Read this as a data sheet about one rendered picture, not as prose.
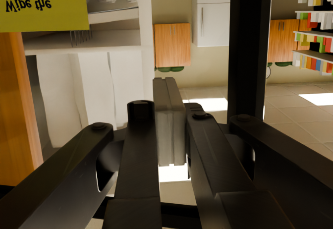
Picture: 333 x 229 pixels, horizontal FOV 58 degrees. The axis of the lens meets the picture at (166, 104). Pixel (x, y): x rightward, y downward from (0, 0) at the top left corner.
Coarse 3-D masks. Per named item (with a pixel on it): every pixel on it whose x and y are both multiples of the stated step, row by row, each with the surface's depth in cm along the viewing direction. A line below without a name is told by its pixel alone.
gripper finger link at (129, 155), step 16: (128, 112) 13; (144, 112) 13; (128, 128) 12; (144, 128) 12; (128, 144) 11; (144, 144) 11; (128, 160) 10; (144, 160) 10; (128, 176) 9; (144, 176) 9; (128, 192) 8; (144, 192) 8; (112, 208) 7; (128, 208) 7; (144, 208) 7; (160, 208) 7; (112, 224) 6; (128, 224) 6; (144, 224) 6; (160, 224) 6
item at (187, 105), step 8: (184, 104) 17; (192, 104) 17; (200, 104) 17; (192, 112) 16; (224, 128) 13; (232, 136) 13; (232, 144) 13; (240, 144) 13; (248, 144) 13; (240, 152) 13; (248, 152) 13; (240, 160) 13; (248, 160) 13
